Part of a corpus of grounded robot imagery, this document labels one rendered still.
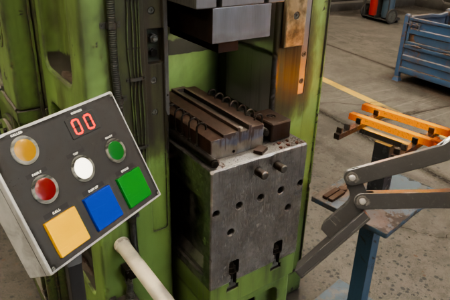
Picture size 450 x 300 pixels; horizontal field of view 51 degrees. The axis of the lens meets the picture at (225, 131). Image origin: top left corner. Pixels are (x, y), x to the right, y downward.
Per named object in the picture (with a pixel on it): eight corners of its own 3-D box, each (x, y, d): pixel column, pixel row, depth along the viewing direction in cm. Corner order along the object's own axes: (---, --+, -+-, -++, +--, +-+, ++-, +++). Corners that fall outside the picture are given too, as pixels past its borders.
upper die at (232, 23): (269, 36, 137) (272, 3, 133) (211, 44, 126) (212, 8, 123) (194, 12, 168) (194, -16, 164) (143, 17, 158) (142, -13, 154)
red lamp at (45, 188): (61, 198, 93) (58, 179, 91) (36, 205, 91) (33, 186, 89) (56, 191, 95) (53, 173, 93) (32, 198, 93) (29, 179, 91)
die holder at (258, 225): (296, 251, 173) (308, 142, 155) (209, 292, 153) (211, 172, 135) (213, 184, 215) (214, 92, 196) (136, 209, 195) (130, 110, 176)
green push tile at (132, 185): (152, 193, 112) (139, 165, 111) (131, 208, 106) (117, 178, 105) (147, 195, 113) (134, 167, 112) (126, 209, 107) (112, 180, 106)
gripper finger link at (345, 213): (380, 195, 35) (352, 166, 36) (330, 239, 36) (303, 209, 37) (378, 193, 37) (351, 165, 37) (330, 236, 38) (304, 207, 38)
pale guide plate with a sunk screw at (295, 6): (304, 45, 163) (309, -6, 156) (284, 48, 158) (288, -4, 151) (299, 43, 165) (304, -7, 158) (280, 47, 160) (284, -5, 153)
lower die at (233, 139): (262, 145, 152) (264, 121, 148) (210, 161, 141) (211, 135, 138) (195, 104, 183) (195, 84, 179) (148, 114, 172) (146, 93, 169)
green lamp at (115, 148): (128, 159, 109) (127, 142, 107) (109, 164, 106) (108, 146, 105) (122, 153, 111) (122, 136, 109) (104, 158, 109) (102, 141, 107)
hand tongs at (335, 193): (400, 148, 207) (400, 145, 207) (409, 151, 205) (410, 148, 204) (322, 197, 169) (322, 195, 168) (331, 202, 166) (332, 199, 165)
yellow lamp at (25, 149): (41, 160, 92) (37, 140, 90) (15, 166, 89) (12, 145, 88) (37, 154, 94) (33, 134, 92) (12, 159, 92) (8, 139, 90)
